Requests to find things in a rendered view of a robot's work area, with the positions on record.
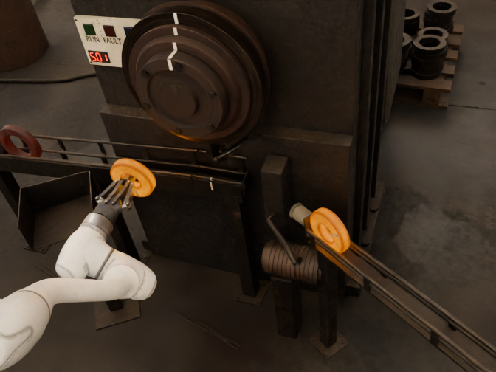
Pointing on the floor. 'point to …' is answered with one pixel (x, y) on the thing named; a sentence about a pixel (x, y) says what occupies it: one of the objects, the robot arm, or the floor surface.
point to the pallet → (429, 54)
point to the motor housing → (289, 282)
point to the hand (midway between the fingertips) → (131, 174)
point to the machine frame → (272, 129)
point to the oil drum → (20, 35)
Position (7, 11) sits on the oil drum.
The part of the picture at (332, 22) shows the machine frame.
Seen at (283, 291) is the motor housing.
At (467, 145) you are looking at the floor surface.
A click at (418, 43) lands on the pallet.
